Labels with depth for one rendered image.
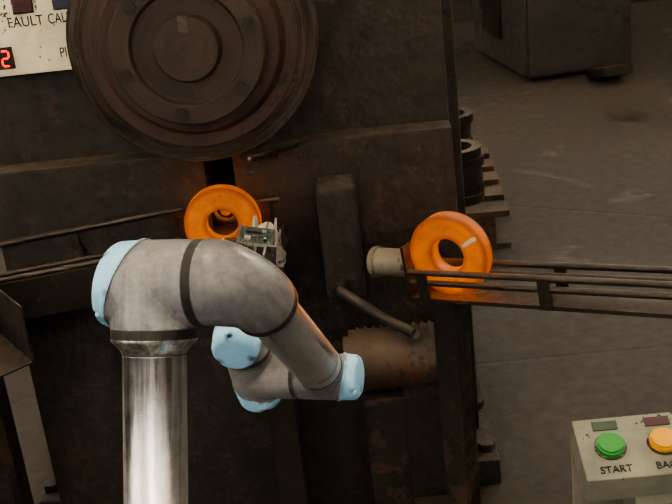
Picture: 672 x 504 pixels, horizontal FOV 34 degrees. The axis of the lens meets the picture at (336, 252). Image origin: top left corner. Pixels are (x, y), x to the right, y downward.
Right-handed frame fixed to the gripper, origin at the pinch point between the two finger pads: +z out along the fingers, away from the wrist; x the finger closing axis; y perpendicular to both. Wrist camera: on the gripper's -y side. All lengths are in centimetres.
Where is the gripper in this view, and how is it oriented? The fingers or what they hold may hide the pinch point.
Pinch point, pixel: (267, 230)
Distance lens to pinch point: 200.6
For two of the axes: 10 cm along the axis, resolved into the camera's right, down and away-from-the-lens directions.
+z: 1.0, -6.0, 7.9
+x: -9.9, -1.2, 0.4
